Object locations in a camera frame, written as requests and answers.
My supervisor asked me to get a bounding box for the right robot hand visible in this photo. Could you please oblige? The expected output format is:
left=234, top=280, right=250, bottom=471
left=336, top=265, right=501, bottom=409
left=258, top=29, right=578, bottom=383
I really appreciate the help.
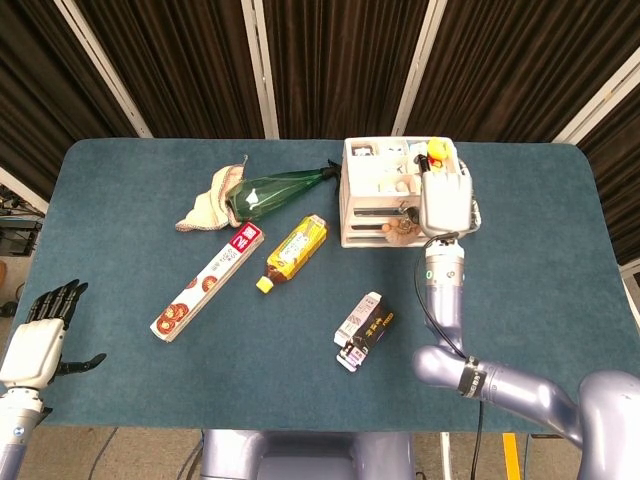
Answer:
left=398, top=153, right=475, bottom=237

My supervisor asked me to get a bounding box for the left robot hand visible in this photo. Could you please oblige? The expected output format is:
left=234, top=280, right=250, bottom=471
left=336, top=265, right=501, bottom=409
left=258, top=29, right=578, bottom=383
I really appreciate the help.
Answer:
left=0, top=278, right=108, bottom=391

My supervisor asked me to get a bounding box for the brown bear keychain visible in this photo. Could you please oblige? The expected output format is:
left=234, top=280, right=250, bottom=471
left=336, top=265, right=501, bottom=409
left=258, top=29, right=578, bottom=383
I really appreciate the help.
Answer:
left=382, top=202, right=422, bottom=247

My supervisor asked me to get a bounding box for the black and white carton box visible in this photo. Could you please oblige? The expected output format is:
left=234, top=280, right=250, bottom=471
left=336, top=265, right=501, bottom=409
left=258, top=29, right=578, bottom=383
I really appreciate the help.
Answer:
left=333, top=291, right=396, bottom=374

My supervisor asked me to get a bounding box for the long white cling film box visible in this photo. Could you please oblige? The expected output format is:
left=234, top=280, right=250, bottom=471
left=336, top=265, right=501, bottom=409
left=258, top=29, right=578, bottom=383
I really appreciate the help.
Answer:
left=149, top=222, right=265, bottom=344

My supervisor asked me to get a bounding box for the clear plastic water bottle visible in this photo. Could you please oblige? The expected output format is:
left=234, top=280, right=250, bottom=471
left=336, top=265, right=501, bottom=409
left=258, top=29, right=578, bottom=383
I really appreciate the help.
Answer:
left=457, top=159, right=484, bottom=232

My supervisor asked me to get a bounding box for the yellow rubber duck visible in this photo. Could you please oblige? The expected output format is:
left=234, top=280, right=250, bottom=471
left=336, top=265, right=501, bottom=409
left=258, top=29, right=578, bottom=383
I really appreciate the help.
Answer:
left=426, top=136, right=449, bottom=169

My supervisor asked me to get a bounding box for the white plastic drawer organizer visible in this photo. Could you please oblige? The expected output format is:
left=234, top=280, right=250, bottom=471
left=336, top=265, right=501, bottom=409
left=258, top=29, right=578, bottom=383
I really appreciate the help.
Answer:
left=339, top=136, right=471, bottom=250

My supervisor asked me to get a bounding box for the yellow label tea bottle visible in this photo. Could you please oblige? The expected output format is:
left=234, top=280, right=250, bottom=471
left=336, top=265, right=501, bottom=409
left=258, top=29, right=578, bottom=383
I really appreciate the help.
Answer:
left=255, top=213, right=330, bottom=295

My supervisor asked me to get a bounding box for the dark brown curtain panel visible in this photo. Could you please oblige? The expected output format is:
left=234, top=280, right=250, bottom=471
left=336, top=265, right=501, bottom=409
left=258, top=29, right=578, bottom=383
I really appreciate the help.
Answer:
left=405, top=0, right=640, bottom=143
left=74, top=0, right=265, bottom=139
left=0, top=0, right=137, bottom=187
left=577, top=89, right=640, bottom=266
left=263, top=0, right=430, bottom=139

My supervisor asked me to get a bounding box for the green plastic spray bottle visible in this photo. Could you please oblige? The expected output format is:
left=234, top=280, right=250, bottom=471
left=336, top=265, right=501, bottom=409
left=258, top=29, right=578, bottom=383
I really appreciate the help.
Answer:
left=223, top=159, right=344, bottom=224

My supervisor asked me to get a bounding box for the blue felt table cover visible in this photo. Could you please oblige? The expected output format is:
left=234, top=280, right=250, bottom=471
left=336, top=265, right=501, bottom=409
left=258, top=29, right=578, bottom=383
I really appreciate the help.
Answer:
left=10, top=138, right=632, bottom=435

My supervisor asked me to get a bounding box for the beige knitted cloth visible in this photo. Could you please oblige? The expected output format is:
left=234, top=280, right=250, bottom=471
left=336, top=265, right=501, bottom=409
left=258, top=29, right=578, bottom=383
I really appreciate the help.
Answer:
left=174, top=154, right=250, bottom=234

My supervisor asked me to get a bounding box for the white table leg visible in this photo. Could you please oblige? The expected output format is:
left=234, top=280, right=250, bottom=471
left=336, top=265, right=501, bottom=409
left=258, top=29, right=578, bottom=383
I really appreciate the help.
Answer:
left=441, top=432, right=454, bottom=480

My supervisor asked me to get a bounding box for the grey robot torso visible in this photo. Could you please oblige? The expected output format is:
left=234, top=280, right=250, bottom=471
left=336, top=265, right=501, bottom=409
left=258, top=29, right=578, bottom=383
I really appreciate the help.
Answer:
left=199, top=428, right=416, bottom=480

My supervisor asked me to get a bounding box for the white partition post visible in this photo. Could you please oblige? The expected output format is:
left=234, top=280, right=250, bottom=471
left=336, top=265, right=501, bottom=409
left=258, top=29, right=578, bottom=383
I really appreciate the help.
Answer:
left=552, top=47, right=640, bottom=145
left=391, top=0, right=449, bottom=136
left=240, top=0, right=280, bottom=140
left=0, top=167, right=50, bottom=214
left=53, top=0, right=153, bottom=139

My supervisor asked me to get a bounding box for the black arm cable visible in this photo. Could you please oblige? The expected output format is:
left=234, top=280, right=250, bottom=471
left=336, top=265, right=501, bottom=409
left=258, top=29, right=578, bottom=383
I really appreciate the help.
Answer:
left=412, top=232, right=487, bottom=480

